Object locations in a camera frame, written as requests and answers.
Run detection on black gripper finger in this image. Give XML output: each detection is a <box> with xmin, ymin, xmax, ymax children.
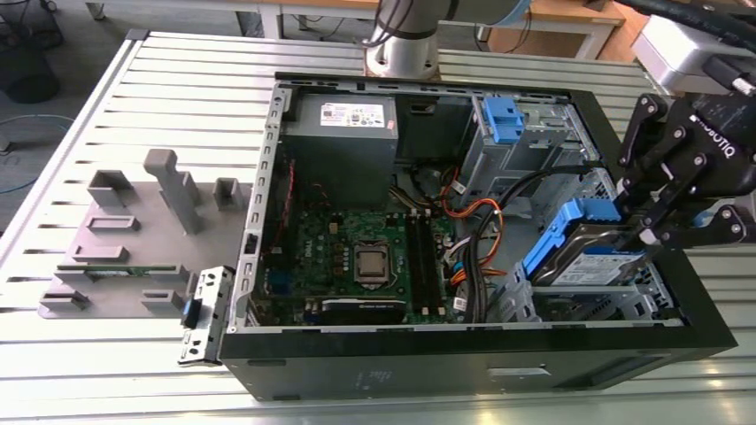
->
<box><xmin>614</xmin><ymin>92</ymin><xmax>690</xmax><ymax>217</ymax></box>
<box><xmin>619</xmin><ymin>152</ymin><xmax>750</xmax><ymax>250</ymax></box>

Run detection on hard disk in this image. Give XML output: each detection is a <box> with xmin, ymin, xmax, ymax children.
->
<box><xmin>523</xmin><ymin>197</ymin><xmax>650</xmax><ymax>289</ymax></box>

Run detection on metal disk bay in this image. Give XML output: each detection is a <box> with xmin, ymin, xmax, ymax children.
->
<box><xmin>499</xmin><ymin>260</ymin><xmax>687</xmax><ymax>324</ymax></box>

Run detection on metal drive cage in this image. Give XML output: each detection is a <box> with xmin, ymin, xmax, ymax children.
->
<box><xmin>458</xmin><ymin>90</ymin><xmax>617</xmax><ymax>218</ymax></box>

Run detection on blue drive carrier latch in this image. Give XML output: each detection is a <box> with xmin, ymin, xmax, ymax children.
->
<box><xmin>482</xmin><ymin>97</ymin><xmax>527</xmax><ymax>145</ymax></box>

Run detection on wooden cabinet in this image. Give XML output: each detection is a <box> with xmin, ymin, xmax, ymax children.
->
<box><xmin>597</xmin><ymin>0</ymin><xmax>658</xmax><ymax>63</ymax></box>

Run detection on wooden desk white legs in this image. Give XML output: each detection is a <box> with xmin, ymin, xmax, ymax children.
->
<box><xmin>471</xmin><ymin>0</ymin><xmax>627</xmax><ymax>61</ymax></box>

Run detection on black RAM slot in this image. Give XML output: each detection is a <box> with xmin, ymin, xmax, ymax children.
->
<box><xmin>406</xmin><ymin>210</ymin><xmax>433</xmax><ymax>316</ymax></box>
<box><xmin>422</xmin><ymin>210</ymin><xmax>446</xmax><ymax>315</ymax></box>

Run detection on grey power supply unit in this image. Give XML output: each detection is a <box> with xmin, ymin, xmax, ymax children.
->
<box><xmin>282</xmin><ymin>93</ymin><xmax>402</xmax><ymax>213</ymax></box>

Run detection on CPU socket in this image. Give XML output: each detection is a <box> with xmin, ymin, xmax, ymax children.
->
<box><xmin>353</xmin><ymin>238</ymin><xmax>397</xmax><ymax>291</ymax></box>

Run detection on silver CPU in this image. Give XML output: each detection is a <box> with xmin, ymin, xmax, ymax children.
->
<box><xmin>358</xmin><ymin>251</ymin><xmax>389</xmax><ymax>278</ymax></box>

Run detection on green motherboard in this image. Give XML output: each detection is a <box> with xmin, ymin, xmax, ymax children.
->
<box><xmin>254</xmin><ymin>207</ymin><xmax>469</xmax><ymax>327</ymax></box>

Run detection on black graphics card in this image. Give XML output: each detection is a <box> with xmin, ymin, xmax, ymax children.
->
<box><xmin>322</xmin><ymin>298</ymin><xmax>410</xmax><ymax>325</ymax></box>

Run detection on black PC case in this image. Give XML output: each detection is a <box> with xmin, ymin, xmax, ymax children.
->
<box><xmin>217</xmin><ymin>70</ymin><xmax>741</xmax><ymax>403</ymax></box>

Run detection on grey parts rack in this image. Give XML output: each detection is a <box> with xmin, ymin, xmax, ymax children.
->
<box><xmin>38</xmin><ymin>148</ymin><xmax>255</xmax><ymax>320</ymax></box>

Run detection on black curved cable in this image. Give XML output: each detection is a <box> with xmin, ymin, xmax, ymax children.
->
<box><xmin>501</xmin><ymin>162</ymin><xmax>594</xmax><ymax>205</ymax></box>

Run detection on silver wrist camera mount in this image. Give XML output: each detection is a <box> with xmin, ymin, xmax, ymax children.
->
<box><xmin>630</xmin><ymin>16</ymin><xmax>756</xmax><ymax>97</ymax></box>

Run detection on orange yellow wire bundle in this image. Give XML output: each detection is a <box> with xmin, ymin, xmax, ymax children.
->
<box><xmin>441</xmin><ymin>166</ymin><xmax>511</xmax><ymax>284</ymax></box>

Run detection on black robot cable hose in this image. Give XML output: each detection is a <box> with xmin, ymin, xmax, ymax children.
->
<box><xmin>614</xmin><ymin>0</ymin><xmax>756</xmax><ymax>50</ymax></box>

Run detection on black cable bundle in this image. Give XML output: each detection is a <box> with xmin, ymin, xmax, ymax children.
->
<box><xmin>462</xmin><ymin>207</ymin><xmax>505</xmax><ymax>323</ymax></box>

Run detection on black yellow power wires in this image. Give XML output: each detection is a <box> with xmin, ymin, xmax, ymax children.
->
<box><xmin>389</xmin><ymin>184</ymin><xmax>437</xmax><ymax>212</ymax></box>

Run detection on red wire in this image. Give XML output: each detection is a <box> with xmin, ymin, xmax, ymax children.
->
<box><xmin>274</xmin><ymin>158</ymin><xmax>297</xmax><ymax>257</ymax></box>

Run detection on white table frame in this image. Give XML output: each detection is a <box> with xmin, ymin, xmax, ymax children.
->
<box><xmin>86</xmin><ymin>0</ymin><xmax>379</xmax><ymax>41</ymax></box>

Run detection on metal expansion slot bracket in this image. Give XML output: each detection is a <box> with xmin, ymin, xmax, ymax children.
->
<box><xmin>177</xmin><ymin>265</ymin><xmax>238</xmax><ymax>368</ymax></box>

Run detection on light blue floor cable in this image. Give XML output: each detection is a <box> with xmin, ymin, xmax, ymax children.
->
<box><xmin>0</xmin><ymin>113</ymin><xmax>77</xmax><ymax>196</ymax></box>

